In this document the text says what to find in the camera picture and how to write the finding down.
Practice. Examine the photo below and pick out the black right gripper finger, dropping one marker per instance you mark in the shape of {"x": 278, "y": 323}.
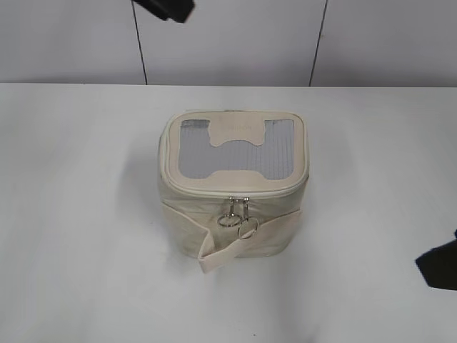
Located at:
{"x": 438, "y": 266}

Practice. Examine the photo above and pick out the cream canvas zipper bag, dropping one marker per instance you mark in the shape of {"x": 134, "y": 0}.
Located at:
{"x": 206, "y": 157}

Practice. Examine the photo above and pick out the silver zipper ring pull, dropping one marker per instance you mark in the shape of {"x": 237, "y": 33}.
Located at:
{"x": 229, "y": 219}
{"x": 249, "y": 224}

